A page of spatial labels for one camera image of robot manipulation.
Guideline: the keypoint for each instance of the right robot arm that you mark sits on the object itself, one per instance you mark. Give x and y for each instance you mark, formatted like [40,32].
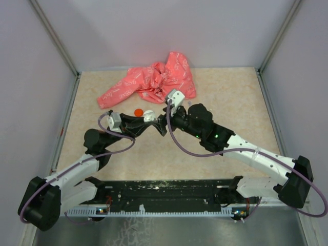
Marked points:
[288,179]

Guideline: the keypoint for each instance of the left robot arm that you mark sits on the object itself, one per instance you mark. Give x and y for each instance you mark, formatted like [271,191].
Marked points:
[45,199]

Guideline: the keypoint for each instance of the right aluminium frame post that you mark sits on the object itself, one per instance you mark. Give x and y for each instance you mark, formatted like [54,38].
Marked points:
[280,35]

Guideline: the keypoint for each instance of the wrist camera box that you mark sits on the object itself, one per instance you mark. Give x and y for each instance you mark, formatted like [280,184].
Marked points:
[114,122]
[176,97]

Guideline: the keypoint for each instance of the aluminium frame post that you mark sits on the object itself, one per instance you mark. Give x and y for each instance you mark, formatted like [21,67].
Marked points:
[59,45]
[280,35]

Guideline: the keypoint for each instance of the white earbud charging case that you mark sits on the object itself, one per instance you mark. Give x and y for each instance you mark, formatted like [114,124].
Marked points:
[149,116]

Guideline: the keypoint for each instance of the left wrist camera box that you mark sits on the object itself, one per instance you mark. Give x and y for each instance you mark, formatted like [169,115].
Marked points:
[114,122]

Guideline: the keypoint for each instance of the left aluminium frame post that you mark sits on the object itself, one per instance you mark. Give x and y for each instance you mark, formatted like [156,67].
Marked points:
[59,45]

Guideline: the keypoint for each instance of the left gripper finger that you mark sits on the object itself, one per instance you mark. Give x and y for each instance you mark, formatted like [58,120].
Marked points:
[128,120]
[141,128]

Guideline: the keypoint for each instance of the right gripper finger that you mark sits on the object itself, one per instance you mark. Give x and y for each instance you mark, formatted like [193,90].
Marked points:
[162,119]
[160,126]

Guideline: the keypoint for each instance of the pink printed cloth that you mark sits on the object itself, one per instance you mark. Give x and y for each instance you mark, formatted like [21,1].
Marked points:
[152,83]

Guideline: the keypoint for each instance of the white slotted cable duct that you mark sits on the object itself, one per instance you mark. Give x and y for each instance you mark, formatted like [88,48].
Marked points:
[81,211]

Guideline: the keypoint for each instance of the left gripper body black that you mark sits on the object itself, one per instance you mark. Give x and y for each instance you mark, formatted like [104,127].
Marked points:
[125,129]

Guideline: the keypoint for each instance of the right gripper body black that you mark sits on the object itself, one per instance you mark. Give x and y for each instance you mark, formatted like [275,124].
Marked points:
[179,119]

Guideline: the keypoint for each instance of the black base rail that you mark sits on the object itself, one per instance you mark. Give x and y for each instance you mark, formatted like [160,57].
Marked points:
[173,196]

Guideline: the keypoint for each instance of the orange earbud charging case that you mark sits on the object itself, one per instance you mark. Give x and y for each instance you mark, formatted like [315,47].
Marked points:
[138,112]

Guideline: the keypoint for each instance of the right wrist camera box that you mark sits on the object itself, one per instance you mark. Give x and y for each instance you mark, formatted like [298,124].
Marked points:
[176,97]

